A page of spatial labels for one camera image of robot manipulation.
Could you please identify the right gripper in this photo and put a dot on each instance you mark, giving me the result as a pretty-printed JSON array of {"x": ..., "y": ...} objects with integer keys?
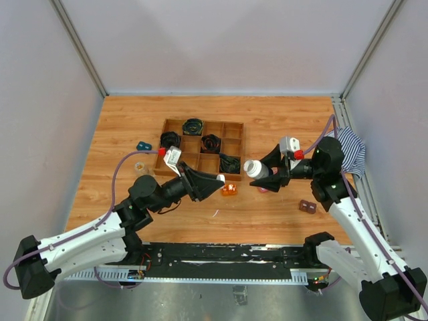
[{"x": 273, "y": 159}]

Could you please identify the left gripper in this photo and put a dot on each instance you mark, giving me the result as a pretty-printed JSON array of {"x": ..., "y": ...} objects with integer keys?
[{"x": 199, "y": 184}]

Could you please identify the pink pill organizer box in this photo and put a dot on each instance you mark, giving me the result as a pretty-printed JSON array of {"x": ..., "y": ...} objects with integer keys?
[{"x": 263, "y": 190}]

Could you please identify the white cap pill bottle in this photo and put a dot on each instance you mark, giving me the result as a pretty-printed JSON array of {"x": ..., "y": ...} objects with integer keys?
[{"x": 256, "y": 170}]

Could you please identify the white bottle cap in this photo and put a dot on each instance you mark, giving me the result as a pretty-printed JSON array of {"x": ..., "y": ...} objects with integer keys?
[{"x": 221, "y": 177}]

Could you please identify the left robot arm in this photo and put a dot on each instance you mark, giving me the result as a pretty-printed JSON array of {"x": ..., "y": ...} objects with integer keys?
[{"x": 40, "y": 264}]

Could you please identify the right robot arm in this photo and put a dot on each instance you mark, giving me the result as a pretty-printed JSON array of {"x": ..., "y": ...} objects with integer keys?
[{"x": 387, "y": 287}]

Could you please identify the orange pill box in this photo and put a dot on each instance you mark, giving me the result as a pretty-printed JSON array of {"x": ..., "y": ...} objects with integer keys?
[{"x": 229, "y": 190}]

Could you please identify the wooden compartment tray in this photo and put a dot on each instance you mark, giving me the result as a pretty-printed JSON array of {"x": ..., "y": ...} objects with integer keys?
[{"x": 215, "y": 147}]

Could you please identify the brown pill box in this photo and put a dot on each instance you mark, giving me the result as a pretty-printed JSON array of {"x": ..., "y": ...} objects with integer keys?
[{"x": 307, "y": 207}]

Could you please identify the teal bottle cap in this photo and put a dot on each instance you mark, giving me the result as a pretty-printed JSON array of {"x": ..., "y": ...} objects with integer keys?
[{"x": 143, "y": 146}]

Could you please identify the striped cloth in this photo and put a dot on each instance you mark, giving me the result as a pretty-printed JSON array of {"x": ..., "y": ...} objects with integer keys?
[{"x": 354, "y": 151}]

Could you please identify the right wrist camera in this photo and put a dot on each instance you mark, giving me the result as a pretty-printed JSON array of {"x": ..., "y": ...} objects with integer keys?
[{"x": 289, "y": 144}]

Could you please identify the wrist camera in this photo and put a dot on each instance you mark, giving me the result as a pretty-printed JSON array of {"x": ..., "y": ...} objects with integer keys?
[
  {"x": 171, "y": 159},
  {"x": 289, "y": 144}
]

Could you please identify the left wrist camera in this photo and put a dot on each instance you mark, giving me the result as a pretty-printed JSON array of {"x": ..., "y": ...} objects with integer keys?
[{"x": 171, "y": 159}]

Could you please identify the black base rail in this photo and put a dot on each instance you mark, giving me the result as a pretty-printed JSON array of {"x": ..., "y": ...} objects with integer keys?
[{"x": 216, "y": 263}]

